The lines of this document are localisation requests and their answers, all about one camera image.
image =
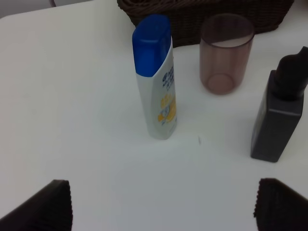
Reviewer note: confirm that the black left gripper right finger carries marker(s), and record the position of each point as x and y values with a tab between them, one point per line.
279	207

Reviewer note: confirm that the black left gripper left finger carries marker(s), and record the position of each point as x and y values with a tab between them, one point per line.
50	209

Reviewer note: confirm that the dark green pump bottle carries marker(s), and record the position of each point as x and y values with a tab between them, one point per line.
281	107

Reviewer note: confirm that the translucent pink plastic cup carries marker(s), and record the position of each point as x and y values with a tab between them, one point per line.
225	45

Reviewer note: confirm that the white shampoo bottle blue cap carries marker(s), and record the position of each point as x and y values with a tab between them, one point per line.
154	65

